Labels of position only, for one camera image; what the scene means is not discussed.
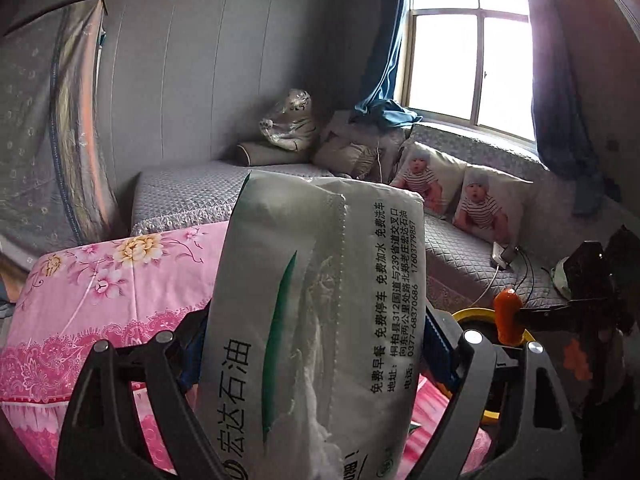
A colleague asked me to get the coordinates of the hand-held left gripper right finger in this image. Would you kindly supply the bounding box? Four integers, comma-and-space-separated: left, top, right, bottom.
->
410, 305, 586, 480

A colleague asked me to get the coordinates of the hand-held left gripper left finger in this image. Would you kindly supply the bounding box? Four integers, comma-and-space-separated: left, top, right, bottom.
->
54, 305, 236, 480

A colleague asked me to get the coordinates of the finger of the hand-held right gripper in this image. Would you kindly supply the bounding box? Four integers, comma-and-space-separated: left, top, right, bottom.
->
517, 302, 583, 331

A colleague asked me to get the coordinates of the small orange object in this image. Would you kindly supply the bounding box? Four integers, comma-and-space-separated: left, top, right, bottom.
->
492, 287, 525, 347

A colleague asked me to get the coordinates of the yellow rimmed black trash bin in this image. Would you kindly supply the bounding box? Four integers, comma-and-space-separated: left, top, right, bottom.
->
450, 307, 533, 423

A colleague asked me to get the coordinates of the large white tissue pack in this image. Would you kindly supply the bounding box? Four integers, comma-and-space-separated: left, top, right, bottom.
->
192, 170, 428, 480

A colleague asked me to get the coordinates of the green white plastic bag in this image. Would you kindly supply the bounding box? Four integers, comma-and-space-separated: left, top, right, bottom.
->
550, 256, 576, 301

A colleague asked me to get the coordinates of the white power strip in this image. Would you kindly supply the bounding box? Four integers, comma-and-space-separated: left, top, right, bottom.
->
489, 241, 518, 268

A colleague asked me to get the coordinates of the pink floral blanket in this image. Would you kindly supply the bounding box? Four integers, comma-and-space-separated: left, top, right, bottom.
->
0, 220, 493, 480

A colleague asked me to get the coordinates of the baby print pillow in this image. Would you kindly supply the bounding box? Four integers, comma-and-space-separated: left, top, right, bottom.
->
390, 141, 468, 218
452, 164, 533, 251

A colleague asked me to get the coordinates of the grey quilted sofa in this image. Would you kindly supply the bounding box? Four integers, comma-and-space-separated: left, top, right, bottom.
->
130, 122, 626, 311

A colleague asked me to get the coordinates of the purple blue curtain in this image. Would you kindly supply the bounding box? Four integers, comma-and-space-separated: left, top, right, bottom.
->
517, 0, 608, 216

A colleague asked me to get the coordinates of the beige cushion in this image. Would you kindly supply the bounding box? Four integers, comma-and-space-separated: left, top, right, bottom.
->
314, 110, 406, 183

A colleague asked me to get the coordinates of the grey bolster pillow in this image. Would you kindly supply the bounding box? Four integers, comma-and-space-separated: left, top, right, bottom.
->
236, 142, 316, 167

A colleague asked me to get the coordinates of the patterned leaning mattress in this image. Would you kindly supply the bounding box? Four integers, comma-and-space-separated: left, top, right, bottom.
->
0, 0, 126, 271

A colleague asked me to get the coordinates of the plush tiger in plastic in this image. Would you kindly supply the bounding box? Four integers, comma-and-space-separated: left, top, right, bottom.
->
259, 89, 318, 152

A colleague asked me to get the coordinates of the window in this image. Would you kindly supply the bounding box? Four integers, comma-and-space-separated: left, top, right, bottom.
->
395, 0, 543, 143

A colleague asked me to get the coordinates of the black cable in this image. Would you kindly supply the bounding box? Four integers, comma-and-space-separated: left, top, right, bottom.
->
510, 245, 556, 306

